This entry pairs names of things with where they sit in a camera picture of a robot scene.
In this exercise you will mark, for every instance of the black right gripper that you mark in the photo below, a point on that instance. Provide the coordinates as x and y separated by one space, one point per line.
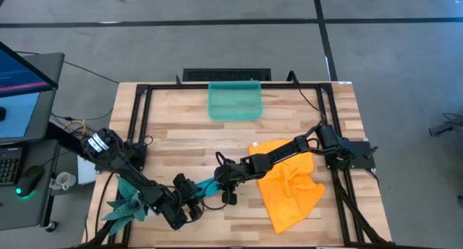
235 173

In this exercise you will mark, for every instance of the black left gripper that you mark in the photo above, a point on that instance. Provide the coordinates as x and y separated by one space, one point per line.
177 213

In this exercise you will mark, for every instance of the teal microfiber towel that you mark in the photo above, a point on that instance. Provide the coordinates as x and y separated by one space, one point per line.
207 188

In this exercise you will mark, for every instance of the orange microfiber towel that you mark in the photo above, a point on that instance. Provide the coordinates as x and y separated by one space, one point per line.
289 202

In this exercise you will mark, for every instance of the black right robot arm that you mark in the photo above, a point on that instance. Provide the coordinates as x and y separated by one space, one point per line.
282 153

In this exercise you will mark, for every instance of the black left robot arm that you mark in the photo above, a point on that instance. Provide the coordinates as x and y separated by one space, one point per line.
137 180

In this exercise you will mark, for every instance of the teal translucent plastic basket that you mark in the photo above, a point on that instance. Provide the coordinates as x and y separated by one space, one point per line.
235 100

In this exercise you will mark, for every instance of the artificial teal potted plant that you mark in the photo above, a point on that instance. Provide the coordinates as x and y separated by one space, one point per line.
123 213

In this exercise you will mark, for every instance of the black perforated floor vent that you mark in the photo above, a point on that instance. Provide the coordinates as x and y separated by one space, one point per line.
226 74

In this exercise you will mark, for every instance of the white paper sheet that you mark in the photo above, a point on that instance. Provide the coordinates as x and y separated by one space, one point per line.
85 173

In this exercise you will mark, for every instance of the clear glass mug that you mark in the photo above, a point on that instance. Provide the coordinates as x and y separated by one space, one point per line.
63 181

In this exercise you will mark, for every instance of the black caster wheel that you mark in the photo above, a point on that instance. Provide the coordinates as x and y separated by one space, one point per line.
51 226

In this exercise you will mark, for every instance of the black computer mouse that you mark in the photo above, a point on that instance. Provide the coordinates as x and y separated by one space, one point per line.
29 180

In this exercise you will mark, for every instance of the grey computer desk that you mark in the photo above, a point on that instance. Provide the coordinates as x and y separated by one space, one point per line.
25 213

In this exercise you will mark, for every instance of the black keyboard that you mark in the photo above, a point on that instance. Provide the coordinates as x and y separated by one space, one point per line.
9 165

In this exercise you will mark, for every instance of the grey tripod base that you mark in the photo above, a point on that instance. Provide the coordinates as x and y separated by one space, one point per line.
446 126

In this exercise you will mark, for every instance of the computer monitor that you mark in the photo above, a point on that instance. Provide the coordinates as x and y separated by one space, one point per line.
14 75

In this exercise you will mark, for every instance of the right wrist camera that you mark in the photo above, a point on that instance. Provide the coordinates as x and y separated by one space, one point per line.
229 198

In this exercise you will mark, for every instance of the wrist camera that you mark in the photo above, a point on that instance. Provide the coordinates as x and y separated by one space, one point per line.
229 198
184 184

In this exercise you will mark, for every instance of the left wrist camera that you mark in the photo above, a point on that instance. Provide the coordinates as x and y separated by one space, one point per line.
184 184

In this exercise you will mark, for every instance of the black aluminium table frame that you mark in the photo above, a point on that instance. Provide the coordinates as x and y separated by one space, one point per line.
235 86

